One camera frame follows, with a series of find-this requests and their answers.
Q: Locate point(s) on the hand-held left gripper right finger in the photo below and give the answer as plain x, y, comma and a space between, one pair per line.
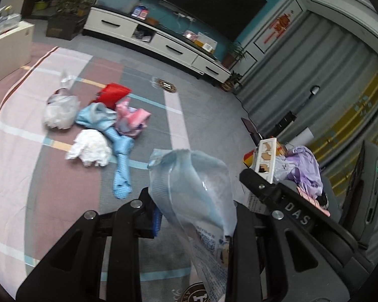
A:
242, 258

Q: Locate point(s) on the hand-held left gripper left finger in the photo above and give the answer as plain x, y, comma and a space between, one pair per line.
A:
157, 223

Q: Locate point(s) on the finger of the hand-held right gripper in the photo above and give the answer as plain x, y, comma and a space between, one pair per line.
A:
289, 207

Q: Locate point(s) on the light blue translucent packet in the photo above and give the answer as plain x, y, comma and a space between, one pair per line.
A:
192, 195

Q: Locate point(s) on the pink printed plastic bag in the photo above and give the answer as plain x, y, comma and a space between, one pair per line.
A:
132, 119

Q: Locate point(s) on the pink cloth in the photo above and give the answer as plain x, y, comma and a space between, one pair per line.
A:
312, 199

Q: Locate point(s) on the purple cloth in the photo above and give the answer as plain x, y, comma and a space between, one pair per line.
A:
302, 166

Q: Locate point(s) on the white picture box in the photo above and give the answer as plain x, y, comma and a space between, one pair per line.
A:
264, 160

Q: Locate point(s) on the white crumpled plastic bag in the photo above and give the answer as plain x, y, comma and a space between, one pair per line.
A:
89, 148

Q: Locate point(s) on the red cardboard box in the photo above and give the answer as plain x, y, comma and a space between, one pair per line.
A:
111, 92

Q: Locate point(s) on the small potted plant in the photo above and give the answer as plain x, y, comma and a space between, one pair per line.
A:
231, 81
234, 53

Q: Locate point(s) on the grey curtain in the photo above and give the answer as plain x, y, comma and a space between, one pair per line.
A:
318, 69

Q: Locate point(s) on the white translucent plastic bag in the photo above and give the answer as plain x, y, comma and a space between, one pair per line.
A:
61, 111

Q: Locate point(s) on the clear plastic scrap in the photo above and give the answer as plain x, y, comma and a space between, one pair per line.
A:
66, 78

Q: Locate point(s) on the white TV cabinet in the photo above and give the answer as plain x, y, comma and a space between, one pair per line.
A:
163, 41

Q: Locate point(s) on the cardboard boxes on cabinet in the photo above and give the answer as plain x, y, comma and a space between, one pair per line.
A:
201, 41

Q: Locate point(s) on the small colourful boxes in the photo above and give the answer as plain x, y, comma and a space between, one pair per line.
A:
140, 12

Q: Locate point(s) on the black television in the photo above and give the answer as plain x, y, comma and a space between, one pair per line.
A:
201, 0

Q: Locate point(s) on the large potted plant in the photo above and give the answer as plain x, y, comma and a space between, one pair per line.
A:
67, 15

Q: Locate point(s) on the clear storage box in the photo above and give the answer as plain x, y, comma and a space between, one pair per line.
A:
118, 0

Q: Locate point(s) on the green basin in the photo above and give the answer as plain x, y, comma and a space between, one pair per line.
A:
41, 5

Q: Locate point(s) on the red wall decoration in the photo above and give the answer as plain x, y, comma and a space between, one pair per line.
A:
280, 26

